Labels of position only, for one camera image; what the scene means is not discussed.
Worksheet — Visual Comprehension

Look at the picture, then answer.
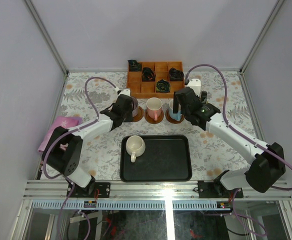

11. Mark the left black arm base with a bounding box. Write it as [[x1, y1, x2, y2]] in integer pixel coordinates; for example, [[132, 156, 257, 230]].
[[70, 177, 111, 199]]

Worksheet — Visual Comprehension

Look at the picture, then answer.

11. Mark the white ceramic cup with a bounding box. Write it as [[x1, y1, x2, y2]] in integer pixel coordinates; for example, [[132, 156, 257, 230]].
[[125, 135, 146, 163]]

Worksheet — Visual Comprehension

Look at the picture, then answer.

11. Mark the blue green rolled sock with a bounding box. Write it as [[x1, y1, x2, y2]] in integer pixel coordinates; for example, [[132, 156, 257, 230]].
[[155, 79, 171, 94]]

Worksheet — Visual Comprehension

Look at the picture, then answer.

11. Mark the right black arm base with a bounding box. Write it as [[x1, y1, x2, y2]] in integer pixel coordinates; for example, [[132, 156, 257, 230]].
[[192, 170, 237, 199]]

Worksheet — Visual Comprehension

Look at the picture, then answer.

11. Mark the dark grey rolled sock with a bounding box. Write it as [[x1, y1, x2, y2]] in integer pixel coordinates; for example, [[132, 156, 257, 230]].
[[168, 67, 184, 82]]

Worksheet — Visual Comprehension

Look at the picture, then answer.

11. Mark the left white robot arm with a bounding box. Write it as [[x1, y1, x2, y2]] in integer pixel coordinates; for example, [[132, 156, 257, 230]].
[[42, 88, 133, 198]]

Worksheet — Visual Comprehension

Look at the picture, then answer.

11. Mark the light blue ceramic cup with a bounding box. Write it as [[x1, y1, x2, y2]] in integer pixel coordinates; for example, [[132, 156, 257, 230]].
[[168, 99, 182, 121]]

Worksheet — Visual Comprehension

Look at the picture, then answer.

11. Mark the purple ceramic cup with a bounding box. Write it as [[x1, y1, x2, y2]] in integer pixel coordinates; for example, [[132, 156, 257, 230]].
[[131, 96, 139, 118]]

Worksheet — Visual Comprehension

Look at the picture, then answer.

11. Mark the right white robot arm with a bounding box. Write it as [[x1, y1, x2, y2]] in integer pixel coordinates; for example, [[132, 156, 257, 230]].
[[173, 87, 286, 198]]

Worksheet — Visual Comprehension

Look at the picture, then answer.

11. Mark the aluminium frame rail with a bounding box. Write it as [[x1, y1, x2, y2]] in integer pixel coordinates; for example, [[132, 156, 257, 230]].
[[22, 180, 292, 201]]

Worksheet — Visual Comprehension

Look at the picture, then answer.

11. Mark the brown wooden coaster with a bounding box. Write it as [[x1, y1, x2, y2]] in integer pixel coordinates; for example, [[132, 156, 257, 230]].
[[144, 110, 165, 125], [132, 106, 144, 122], [165, 109, 184, 124]]

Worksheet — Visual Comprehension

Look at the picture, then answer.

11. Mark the purple printed cloth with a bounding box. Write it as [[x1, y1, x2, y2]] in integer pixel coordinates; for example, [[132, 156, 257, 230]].
[[37, 116, 83, 153]]

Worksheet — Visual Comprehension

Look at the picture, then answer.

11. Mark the pink ceramic cup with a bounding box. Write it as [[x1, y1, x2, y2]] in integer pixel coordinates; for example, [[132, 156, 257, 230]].
[[146, 97, 163, 121]]

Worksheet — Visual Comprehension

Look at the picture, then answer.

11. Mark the orange wooden compartment box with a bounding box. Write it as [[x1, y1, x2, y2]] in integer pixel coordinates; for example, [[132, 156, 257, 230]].
[[126, 61, 185, 99]]

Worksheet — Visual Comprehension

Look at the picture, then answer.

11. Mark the black plastic tray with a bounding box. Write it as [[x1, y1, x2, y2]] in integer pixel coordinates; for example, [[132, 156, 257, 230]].
[[119, 134, 193, 183]]

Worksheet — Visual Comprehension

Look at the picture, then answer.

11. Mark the black orange rolled sock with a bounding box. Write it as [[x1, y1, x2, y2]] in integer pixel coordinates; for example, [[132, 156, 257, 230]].
[[141, 67, 156, 82]]

